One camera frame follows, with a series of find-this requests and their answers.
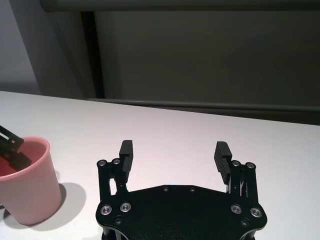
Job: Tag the pink plastic cup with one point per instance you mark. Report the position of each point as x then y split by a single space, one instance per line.
32 195

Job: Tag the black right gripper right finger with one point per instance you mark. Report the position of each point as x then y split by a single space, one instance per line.
223 165

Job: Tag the dark vertical frame post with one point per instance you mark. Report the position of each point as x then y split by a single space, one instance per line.
91 62

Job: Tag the grey horizontal frame rail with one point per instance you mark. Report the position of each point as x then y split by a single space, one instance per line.
175 4

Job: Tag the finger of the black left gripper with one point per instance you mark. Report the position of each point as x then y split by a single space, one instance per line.
17 157

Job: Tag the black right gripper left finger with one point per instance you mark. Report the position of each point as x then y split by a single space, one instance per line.
125 170

